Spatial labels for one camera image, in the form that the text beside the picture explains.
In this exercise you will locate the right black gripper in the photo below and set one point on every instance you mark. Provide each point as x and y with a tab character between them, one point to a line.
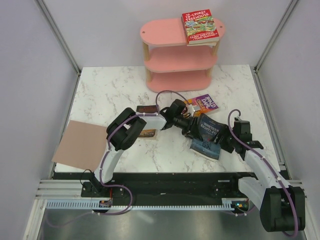
224	130

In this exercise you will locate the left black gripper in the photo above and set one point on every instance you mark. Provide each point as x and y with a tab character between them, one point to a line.
192	130

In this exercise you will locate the blue Nineteen Eighty-Four book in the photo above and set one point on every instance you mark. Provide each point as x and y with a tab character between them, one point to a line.
206	147

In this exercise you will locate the brown Edward Tulane book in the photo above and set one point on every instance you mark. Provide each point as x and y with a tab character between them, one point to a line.
148	132

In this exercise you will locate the pink Hamlet book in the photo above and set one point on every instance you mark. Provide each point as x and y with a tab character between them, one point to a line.
208	43

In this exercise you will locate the red 13-Storey Treehouse book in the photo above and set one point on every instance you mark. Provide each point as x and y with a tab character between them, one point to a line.
199	27

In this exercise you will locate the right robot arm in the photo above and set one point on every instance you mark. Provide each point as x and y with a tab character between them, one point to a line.
281	205

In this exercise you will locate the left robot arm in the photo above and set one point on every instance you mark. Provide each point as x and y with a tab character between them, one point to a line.
126	128

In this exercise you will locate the Roald Dahl Charlie book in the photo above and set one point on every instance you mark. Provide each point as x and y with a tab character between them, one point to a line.
205	102

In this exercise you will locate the pink three-tier shelf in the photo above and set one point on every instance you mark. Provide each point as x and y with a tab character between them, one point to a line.
171	64

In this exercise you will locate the pink paper file sheet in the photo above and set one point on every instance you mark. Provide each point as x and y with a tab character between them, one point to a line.
82	145

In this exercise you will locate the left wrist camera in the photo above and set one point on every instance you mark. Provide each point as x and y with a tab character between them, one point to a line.
192	109

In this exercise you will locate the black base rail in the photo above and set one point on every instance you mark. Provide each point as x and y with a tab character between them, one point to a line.
166	188

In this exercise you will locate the white slotted cable duct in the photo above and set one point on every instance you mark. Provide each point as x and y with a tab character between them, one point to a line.
95	204

